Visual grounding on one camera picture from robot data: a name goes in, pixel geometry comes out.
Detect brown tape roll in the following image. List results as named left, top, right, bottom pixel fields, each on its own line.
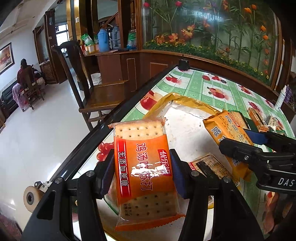
left=23, top=181, right=52, bottom=213

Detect orange cracker stack pack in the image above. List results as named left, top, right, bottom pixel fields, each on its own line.
left=247, top=108, right=269, bottom=132

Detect clear water jug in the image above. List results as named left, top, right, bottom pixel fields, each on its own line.
left=110, top=25, right=121, bottom=49

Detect yellow edged cracker pack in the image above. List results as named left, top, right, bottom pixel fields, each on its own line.
left=188, top=154, right=240, bottom=187

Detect framed wall painting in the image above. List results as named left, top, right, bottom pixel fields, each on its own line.
left=0, top=43, right=15, bottom=74

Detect blue thermos jug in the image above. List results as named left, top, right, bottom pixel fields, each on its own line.
left=98, top=29, right=110, bottom=52

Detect yellow white storage box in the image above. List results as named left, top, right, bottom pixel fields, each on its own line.
left=103, top=93, right=226, bottom=240

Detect black round cap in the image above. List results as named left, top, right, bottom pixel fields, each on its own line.
left=178, top=55, right=190, bottom=71

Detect white spray bottle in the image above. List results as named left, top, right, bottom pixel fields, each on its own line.
left=274, top=85, right=287, bottom=110

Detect fruit pattern tablecloth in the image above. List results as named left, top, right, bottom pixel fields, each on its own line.
left=69, top=66, right=296, bottom=241

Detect wooden sideboard cabinet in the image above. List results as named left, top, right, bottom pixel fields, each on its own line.
left=85, top=51, right=140, bottom=91

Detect green edged cracker pack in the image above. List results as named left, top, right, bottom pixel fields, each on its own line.
left=230, top=111, right=251, bottom=130

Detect floral glass display panel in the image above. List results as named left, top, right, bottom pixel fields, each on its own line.
left=142, top=1, right=278, bottom=85

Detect green snack bag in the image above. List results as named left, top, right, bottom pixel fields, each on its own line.
left=81, top=33, right=94, bottom=46

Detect seated person in red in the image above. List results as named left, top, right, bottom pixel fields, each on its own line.
left=12, top=59, right=45, bottom=112

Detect orange soda cracker pack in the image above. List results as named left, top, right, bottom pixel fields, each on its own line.
left=109, top=118, right=184, bottom=232

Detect purple bottles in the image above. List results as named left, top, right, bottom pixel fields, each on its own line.
left=284, top=85, right=292, bottom=103

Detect yellow cheese cracker pack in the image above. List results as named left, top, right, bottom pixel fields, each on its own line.
left=203, top=110, right=253, bottom=181

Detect dark wooden chair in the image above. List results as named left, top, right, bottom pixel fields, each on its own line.
left=51, top=41, right=131, bottom=131

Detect preserved plum clear bag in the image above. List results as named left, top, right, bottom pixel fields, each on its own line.
left=266, top=115, right=285, bottom=132

